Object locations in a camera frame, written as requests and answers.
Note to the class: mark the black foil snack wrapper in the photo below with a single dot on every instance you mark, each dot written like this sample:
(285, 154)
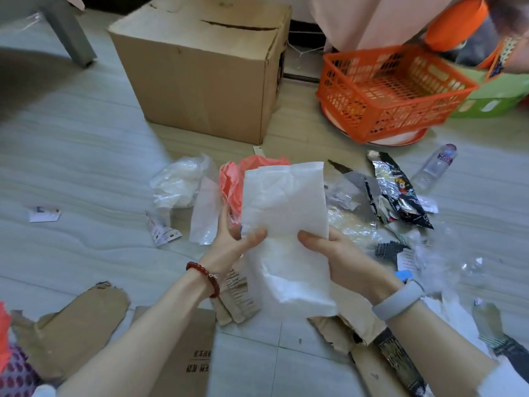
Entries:
(399, 192)

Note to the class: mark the person's left hand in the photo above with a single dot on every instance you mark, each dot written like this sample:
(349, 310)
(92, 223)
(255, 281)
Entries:
(225, 248)

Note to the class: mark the orange plastic lid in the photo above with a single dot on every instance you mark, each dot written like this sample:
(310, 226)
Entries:
(456, 22)

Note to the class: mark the person's left forearm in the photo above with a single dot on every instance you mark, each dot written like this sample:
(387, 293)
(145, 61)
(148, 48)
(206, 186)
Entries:
(136, 339)

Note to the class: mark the person's right hand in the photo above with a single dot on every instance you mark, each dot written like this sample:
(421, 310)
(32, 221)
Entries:
(347, 262)

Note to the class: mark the crushed clear plastic bottle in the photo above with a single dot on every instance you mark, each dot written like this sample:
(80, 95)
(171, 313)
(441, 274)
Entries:
(452, 264)

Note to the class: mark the flat printed cardboard sheet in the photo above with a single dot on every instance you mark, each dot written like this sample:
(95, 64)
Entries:
(190, 355)

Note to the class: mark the white round plate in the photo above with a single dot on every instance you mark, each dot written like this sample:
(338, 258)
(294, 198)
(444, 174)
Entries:
(396, 138)

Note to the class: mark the small white paper card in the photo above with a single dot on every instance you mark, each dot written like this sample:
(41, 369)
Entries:
(44, 214)

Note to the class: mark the green plastic basket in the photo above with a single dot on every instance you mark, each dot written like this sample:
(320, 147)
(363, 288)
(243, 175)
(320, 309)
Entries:
(494, 95)

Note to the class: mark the translucent white plastic sheet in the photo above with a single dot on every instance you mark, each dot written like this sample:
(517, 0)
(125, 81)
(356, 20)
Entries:
(205, 212)

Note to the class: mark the person's left thumb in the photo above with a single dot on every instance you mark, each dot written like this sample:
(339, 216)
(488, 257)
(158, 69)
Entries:
(251, 240)

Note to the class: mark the clear crumpled plastic bag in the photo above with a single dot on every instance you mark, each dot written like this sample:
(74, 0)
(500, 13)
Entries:
(179, 181)

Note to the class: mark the grey table leg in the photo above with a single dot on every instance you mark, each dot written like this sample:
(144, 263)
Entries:
(68, 30)

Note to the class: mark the pink plastic bag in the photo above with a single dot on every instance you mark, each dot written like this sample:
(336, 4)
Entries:
(233, 183)

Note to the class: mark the grey wrist band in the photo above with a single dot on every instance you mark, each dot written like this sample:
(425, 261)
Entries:
(399, 301)

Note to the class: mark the large brown cardboard box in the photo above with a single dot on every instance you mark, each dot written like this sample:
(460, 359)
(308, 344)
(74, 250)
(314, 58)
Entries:
(202, 66)

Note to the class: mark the torn striped cardboard scrap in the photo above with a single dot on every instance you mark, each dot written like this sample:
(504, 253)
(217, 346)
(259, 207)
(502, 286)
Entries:
(237, 295)

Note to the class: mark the pink curtain cloth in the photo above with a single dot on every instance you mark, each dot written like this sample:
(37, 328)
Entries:
(372, 18)

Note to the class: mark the person's right thumb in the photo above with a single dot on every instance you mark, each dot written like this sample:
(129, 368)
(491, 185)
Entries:
(313, 243)

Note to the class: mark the person's right forearm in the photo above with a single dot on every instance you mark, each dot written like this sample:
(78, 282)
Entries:
(438, 347)

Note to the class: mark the white plastic bag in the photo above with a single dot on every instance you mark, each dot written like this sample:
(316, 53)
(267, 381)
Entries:
(285, 239)

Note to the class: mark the torn brown cardboard piece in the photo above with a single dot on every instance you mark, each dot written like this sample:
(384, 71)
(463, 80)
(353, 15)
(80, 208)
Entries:
(68, 326)

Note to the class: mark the orange plastic basket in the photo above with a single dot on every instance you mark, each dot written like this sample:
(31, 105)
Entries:
(388, 92)

